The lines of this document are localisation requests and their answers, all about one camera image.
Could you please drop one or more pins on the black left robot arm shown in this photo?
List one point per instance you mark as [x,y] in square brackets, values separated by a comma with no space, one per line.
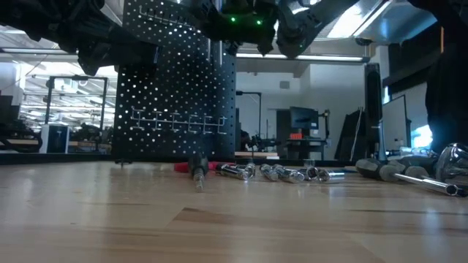
[36,18]

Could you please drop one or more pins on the white board panel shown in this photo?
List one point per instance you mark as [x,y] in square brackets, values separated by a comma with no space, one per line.
[395,124]

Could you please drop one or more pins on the black pegboard bin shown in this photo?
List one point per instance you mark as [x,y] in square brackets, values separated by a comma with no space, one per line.
[142,55]

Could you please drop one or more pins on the ceiling light strip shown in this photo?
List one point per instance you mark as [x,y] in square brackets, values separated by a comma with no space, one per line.
[36,51]
[329,57]

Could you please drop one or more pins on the black perforated pegboard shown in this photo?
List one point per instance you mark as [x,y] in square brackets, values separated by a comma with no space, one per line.
[175,91]

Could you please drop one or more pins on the thin black stand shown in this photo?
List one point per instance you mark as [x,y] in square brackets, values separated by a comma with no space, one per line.
[260,113]

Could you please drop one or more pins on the light wood workbench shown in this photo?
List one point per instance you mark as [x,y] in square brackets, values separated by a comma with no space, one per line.
[77,143]

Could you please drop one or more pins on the black equipment stack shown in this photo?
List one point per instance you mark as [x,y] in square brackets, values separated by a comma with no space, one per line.
[9,109]

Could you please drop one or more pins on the black computer monitor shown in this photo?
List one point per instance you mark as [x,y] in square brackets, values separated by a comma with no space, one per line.
[303,118]

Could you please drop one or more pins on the person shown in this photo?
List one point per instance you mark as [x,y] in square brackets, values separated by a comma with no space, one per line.
[244,140]

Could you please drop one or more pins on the orange red box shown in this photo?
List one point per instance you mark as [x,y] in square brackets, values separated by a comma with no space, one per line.
[296,136]

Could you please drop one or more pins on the black office desk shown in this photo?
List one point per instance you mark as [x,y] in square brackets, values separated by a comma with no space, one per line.
[307,144]

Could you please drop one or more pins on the long chrome socket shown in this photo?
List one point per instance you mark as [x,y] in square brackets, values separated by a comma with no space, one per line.
[289,175]
[232,171]
[249,169]
[269,172]

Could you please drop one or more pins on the black leaning panel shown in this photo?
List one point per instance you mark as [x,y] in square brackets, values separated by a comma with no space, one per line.
[347,139]

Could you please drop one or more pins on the tall black pillar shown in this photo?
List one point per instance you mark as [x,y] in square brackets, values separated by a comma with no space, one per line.
[373,109]

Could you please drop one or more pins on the black eyeglasses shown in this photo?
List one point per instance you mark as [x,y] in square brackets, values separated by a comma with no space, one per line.
[453,160]

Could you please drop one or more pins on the black gantry frame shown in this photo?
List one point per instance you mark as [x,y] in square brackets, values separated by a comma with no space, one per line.
[77,77]

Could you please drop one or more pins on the grey wall box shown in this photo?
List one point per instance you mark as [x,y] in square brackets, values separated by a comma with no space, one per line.
[284,85]

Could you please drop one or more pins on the black aluminium frame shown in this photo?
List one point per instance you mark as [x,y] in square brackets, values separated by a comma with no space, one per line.
[55,158]

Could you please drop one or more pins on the black ceiling camera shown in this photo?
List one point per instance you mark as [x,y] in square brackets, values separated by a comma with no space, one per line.
[363,41]

